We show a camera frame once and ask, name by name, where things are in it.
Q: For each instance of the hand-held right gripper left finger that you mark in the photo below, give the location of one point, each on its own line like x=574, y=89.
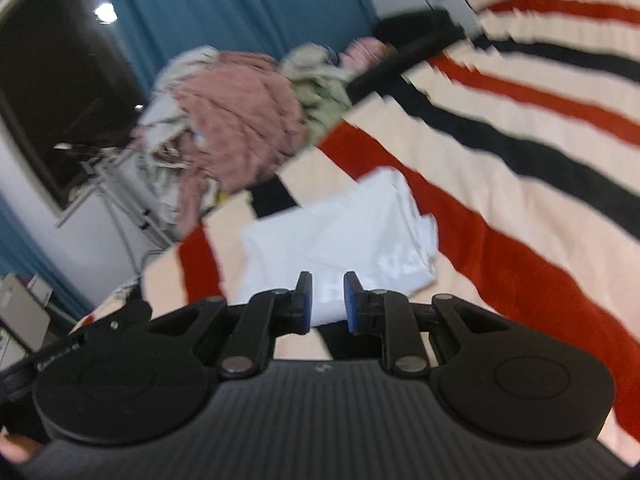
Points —
x=303, y=305

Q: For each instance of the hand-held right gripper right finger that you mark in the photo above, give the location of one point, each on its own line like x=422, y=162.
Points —
x=353, y=305

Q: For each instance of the light blue t-shirt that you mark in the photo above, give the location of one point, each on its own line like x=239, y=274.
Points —
x=345, y=235

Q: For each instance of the person's left hand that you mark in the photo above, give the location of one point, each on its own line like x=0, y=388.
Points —
x=15, y=450

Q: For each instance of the grey box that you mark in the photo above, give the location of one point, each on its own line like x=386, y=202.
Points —
x=22, y=312

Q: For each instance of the white metal rack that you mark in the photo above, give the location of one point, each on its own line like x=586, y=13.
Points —
x=125, y=195

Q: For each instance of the pink fuzzy cloth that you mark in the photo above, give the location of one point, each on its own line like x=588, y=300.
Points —
x=240, y=120

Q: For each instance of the striped cream red black blanket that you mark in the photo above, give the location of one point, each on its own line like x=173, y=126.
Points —
x=500, y=160

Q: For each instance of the green printed cloth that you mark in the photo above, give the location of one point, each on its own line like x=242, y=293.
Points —
x=320, y=90

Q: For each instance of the white frayed towel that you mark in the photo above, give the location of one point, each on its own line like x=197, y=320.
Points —
x=165, y=125

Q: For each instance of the dark window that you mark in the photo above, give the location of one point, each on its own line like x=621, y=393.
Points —
x=65, y=85

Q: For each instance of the black cloth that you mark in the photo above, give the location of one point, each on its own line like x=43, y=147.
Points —
x=410, y=40

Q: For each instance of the blue curtain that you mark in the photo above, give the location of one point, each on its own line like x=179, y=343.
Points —
x=240, y=10

